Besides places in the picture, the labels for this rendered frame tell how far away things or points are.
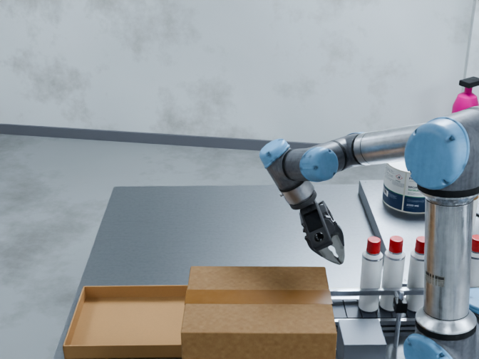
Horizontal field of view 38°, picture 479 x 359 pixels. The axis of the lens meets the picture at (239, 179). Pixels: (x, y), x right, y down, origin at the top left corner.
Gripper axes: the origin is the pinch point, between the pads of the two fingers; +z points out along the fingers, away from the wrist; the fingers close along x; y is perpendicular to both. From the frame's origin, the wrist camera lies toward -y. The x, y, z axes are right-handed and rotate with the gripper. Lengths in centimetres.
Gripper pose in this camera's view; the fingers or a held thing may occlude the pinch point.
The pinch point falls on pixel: (339, 261)
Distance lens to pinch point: 177.9
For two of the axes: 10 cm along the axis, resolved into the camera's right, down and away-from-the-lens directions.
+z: 5.0, 7.8, 3.7
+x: -8.6, 4.6, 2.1
